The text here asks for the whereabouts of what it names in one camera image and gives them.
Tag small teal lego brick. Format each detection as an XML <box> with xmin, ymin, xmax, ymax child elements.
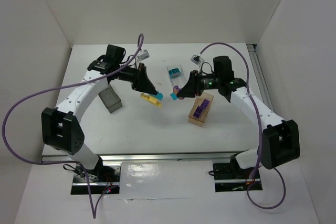
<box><xmin>170</xmin><ymin>93</ymin><xmax>178</xmax><ymax>101</ymax></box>

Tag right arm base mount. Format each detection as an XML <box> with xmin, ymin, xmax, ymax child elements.
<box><xmin>208</xmin><ymin>163</ymin><xmax>263</xmax><ymax>193</ymax></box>

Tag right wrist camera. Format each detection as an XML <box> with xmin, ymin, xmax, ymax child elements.
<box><xmin>191</xmin><ymin>54</ymin><xmax>204</xmax><ymax>71</ymax></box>

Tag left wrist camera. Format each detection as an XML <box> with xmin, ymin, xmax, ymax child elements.
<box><xmin>135</xmin><ymin>49</ymin><xmax>150</xmax><ymax>67</ymax></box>

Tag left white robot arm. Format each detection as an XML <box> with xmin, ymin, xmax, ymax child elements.
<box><xmin>41</xmin><ymin>45</ymin><xmax>157</xmax><ymax>174</ymax></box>

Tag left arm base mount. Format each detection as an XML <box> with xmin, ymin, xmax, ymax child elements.
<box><xmin>63</xmin><ymin>163</ymin><xmax>121</xmax><ymax>195</ymax></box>

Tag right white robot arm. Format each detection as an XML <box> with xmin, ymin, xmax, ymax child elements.
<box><xmin>177</xmin><ymin>56</ymin><xmax>300</xmax><ymax>170</ymax></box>

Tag grey translucent container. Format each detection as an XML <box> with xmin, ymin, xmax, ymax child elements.
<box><xmin>98</xmin><ymin>85</ymin><xmax>122</xmax><ymax>113</ymax></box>

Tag aluminium rail front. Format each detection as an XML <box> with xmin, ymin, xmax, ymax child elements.
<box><xmin>41</xmin><ymin>151</ymin><xmax>237</xmax><ymax>162</ymax></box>

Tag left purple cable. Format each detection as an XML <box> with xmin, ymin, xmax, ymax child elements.
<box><xmin>2</xmin><ymin>34</ymin><xmax>145</xmax><ymax>219</ymax></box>

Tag yellow lego pieces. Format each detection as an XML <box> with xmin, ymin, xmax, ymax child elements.
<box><xmin>140</xmin><ymin>93</ymin><xmax>162</xmax><ymax>108</ymax></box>

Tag clear plastic container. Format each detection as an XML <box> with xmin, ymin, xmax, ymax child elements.
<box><xmin>166</xmin><ymin>63</ymin><xmax>187</xmax><ymax>89</ymax></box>

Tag amber translucent container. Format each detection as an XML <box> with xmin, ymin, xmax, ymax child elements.
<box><xmin>188</xmin><ymin>92</ymin><xmax>214</xmax><ymax>127</ymax></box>

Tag aluminium rail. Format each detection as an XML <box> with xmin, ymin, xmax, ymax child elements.
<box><xmin>246</xmin><ymin>44</ymin><xmax>288</xmax><ymax>158</ymax></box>
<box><xmin>41</xmin><ymin>151</ymin><xmax>237</xmax><ymax>162</ymax></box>

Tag purple lego brick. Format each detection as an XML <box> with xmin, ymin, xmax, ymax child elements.
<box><xmin>200</xmin><ymin>99</ymin><xmax>210</xmax><ymax>110</ymax></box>

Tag aluminium rail right side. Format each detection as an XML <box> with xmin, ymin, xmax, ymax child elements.
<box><xmin>246</xmin><ymin>44</ymin><xmax>288</xmax><ymax>158</ymax></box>

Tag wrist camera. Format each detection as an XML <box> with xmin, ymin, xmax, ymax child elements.
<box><xmin>135</xmin><ymin>49</ymin><xmax>150</xmax><ymax>67</ymax></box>
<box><xmin>191</xmin><ymin>54</ymin><xmax>204</xmax><ymax>71</ymax></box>

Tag purple curved lego piece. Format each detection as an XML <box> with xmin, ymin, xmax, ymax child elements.
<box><xmin>193</xmin><ymin>106</ymin><xmax>203</xmax><ymax>118</ymax></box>

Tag purple rounded printed lego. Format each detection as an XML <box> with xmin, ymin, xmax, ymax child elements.
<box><xmin>173</xmin><ymin>86</ymin><xmax>184</xmax><ymax>100</ymax></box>

